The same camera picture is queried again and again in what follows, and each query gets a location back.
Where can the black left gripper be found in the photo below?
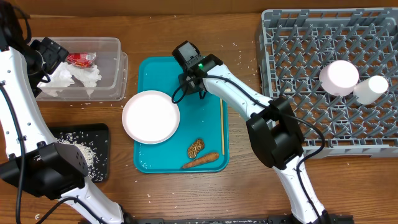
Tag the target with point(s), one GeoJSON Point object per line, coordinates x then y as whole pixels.
{"type": "Point", "coordinates": [54, 53]}

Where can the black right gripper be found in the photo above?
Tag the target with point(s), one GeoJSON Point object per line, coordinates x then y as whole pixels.
{"type": "Point", "coordinates": [186, 86]}

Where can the red snack wrapper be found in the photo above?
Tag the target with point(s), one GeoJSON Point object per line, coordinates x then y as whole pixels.
{"type": "Point", "coordinates": [83, 60]}

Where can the white tissue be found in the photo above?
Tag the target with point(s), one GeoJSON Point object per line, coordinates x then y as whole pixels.
{"type": "Point", "coordinates": [61, 78]}
{"type": "Point", "coordinates": [88, 76]}

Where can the large white plate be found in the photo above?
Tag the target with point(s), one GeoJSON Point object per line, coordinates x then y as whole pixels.
{"type": "Point", "coordinates": [150, 117]}

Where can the brown patterned cookie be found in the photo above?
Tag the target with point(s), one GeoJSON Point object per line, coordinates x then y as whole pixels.
{"type": "Point", "coordinates": [195, 148]}

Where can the orange carrot piece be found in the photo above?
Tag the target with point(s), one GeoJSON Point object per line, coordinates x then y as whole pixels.
{"type": "Point", "coordinates": [210, 157]}

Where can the small pink bowl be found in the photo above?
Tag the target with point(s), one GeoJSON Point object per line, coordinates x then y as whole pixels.
{"type": "Point", "coordinates": [339, 78]}

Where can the white cup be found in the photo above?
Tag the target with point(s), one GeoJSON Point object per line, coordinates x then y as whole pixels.
{"type": "Point", "coordinates": [370, 89]}

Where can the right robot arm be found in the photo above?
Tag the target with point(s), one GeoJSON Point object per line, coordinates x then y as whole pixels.
{"type": "Point", "coordinates": [273, 129]}

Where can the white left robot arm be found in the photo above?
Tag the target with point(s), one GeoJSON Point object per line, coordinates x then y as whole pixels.
{"type": "Point", "coordinates": [36, 162]}

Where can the clear plastic waste bin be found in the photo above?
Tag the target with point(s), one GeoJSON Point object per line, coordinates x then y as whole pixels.
{"type": "Point", "coordinates": [112, 64]}

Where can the black waste tray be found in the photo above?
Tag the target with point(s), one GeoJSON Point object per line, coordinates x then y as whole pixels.
{"type": "Point", "coordinates": [101, 127]}

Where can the grey dishwasher rack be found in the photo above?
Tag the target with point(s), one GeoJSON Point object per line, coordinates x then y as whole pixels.
{"type": "Point", "coordinates": [293, 45]}

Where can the crumpled white tissue in bin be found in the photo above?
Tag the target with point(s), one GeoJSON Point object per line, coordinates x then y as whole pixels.
{"type": "Point", "coordinates": [61, 78]}

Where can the wooden chopstick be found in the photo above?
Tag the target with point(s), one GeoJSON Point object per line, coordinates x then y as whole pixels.
{"type": "Point", "coordinates": [222, 127]}

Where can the teal plastic tray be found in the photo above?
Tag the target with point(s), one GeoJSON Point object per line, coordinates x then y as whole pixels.
{"type": "Point", "coordinates": [199, 119]}

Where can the pile of rice grains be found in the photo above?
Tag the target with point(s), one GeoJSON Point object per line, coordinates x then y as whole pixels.
{"type": "Point", "coordinates": [94, 149]}

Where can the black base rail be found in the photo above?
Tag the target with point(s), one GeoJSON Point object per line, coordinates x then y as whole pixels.
{"type": "Point", "coordinates": [278, 219]}

